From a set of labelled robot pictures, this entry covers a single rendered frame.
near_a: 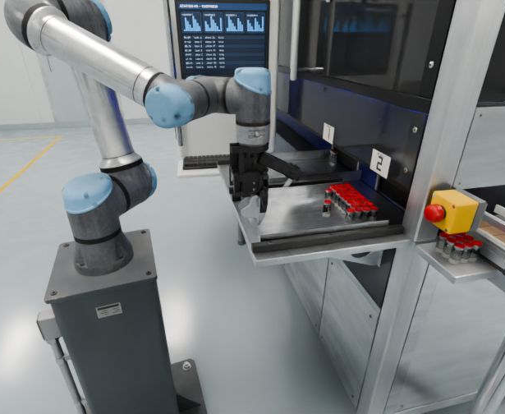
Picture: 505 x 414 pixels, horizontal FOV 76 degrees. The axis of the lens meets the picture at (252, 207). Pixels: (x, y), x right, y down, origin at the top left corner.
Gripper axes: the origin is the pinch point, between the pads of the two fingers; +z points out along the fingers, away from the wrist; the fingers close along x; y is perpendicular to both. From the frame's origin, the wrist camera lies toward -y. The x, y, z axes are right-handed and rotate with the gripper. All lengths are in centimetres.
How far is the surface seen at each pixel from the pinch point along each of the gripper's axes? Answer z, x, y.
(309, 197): 4.1, -17.4, -20.6
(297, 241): 2.4, 8.1, -7.1
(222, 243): 93, -130, -6
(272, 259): 4.4, 11.0, 0.0
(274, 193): 2.5, -19.6, -9.5
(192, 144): 5, -90, 12
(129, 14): -75, -544, 73
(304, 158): 4, -53, -32
